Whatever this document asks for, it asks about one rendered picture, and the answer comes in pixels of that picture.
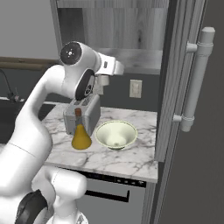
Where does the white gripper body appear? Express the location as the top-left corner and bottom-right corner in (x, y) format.
(113, 59), (126, 77)

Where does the grey wooden fridge side panel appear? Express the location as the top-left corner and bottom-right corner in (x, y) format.
(153, 0), (207, 163)

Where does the pale green mixing bowl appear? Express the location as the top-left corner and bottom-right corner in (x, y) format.
(94, 119), (139, 151)

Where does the yellow bottle with brown cap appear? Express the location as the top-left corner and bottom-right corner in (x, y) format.
(71, 108), (93, 151)

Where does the grey fridge door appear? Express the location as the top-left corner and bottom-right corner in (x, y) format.
(158, 0), (224, 224)

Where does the grey toaster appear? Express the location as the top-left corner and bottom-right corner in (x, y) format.
(63, 94), (102, 137)

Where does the black tap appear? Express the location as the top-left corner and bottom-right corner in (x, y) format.
(0, 67), (25, 103)

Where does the dark sink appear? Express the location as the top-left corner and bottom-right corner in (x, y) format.
(0, 97), (57, 144)

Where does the grey dishwasher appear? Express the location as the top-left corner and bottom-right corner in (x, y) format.
(76, 170), (148, 224)

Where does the white wall outlet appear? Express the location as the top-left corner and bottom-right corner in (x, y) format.
(129, 79), (144, 99)

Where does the open wooden wall cabinet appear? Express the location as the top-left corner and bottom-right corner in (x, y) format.
(49, 0), (171, 76)

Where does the white fridge door handle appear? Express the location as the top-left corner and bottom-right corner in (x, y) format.
(171, 26), (216, 133)

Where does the brown wooden wall shelf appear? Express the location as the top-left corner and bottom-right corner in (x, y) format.
(0, 56), (61, 72)

